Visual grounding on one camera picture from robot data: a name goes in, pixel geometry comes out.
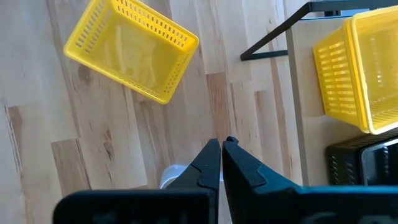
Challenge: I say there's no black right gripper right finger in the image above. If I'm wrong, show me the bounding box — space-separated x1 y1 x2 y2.
221 136 398 224

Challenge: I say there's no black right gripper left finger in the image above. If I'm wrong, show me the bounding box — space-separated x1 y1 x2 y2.
52 138 221 224

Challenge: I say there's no clear plastic basket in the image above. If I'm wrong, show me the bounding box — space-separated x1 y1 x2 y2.
159 164 189 190

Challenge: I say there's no black slotted plastic basket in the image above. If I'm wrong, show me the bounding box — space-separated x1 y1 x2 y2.
325 129 398 187

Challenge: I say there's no yellow slotted plastic basket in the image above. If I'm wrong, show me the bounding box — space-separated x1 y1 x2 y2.
63 0 200 105
343 5 398 135
312 17 398 135

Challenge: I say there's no wooden shelf with black frame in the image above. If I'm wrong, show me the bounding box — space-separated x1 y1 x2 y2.
239 0 398 187

